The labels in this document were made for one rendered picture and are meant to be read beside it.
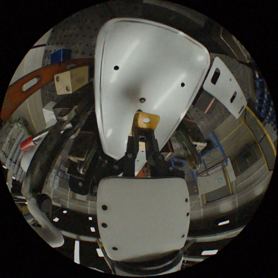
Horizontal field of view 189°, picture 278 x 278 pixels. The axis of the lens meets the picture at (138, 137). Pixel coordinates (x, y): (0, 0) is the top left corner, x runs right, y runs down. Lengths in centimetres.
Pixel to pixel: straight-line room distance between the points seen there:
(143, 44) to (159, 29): 4
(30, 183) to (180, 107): 30
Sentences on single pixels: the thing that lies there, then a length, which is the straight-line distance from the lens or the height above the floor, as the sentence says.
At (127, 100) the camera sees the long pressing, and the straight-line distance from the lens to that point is 18.
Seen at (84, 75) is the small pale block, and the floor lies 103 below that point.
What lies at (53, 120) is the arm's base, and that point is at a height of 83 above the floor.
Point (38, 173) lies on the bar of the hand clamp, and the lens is 16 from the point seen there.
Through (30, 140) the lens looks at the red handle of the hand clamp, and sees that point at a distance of 22.
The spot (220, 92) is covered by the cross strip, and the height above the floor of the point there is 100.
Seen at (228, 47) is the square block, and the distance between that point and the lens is 24.
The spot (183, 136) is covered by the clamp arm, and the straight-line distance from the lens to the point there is 27.
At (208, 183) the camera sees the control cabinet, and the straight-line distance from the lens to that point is 824.
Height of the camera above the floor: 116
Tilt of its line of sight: 40 degrees down
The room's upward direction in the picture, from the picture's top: 179 degrees clockwise
